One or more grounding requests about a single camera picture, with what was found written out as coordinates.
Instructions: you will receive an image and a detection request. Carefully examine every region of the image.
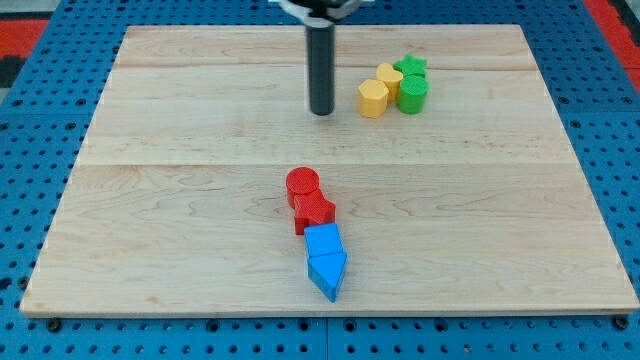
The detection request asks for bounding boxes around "light wooden board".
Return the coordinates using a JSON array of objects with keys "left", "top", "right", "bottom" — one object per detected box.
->
[{"left": 20, "top": 25, "right": 639, "bottom": 318}]

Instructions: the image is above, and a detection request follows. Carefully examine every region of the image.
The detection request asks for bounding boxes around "red cylinder block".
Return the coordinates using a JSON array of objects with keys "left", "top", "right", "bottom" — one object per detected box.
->
[{"left": 285, "top": 167, "right": 320, "bottom": 208}]

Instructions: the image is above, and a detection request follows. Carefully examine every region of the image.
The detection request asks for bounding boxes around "red star block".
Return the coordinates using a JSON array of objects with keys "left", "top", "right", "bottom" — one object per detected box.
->
[{"left": 293, "top": 189, "right": 336, "bottom": 235}]

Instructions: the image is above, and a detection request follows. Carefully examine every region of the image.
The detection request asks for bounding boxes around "blue cube block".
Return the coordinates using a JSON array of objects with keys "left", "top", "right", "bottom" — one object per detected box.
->
[{"left": 304, "top": 223, "right": 344, "bottom": 258}]

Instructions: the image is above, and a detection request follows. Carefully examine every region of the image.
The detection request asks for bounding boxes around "blue triangle block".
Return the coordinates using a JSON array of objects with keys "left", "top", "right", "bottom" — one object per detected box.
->
[{"left": 307, "top": 252, "right": 348, "bottom": 302}]

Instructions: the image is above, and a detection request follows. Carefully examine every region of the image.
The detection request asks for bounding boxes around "yellow pentagon block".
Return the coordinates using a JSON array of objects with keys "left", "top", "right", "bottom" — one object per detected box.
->
[{"left": 357, "top": 79, "right": 389, "bottom": 119}]

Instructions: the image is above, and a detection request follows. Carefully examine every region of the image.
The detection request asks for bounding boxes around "yellow heart block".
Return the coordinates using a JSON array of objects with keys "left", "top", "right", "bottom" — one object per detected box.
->
[{"left": 376, "top": 63, "right": 404, "bottom": 101}]

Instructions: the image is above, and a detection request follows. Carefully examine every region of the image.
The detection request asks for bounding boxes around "green cylinder block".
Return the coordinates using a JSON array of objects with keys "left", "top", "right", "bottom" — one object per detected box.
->
[{"left": 397, "top": 75, "right": 429, "bottom": 114}]

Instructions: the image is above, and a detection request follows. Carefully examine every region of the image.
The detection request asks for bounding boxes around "green star block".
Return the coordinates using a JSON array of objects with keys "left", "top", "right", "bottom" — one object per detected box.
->
[{"left": 393, "top": 54, "right": 427, "bottom": 78}]

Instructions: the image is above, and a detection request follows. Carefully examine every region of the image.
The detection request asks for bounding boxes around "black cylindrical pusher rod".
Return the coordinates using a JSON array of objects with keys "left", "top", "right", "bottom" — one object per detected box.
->
[{"left": 305, "top": 25, "right": 335, "bottom": 116}]

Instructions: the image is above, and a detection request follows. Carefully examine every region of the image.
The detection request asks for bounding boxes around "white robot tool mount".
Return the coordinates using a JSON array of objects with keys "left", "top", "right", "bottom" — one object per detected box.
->
[{"left": 270, "top": 0, "right": 375, "bottom": 28}]

